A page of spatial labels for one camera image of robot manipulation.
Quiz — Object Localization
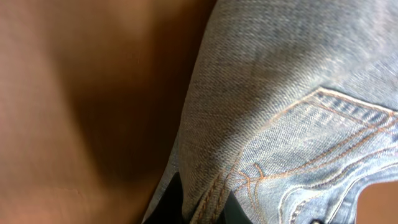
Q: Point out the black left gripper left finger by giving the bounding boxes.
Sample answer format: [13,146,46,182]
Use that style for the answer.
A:
[144,172,184,224]

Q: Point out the light blue denim jeans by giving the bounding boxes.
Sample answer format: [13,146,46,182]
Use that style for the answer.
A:
[143,0,397,223]

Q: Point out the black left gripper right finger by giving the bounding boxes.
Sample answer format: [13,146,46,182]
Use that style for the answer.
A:
[216,192,252,224]

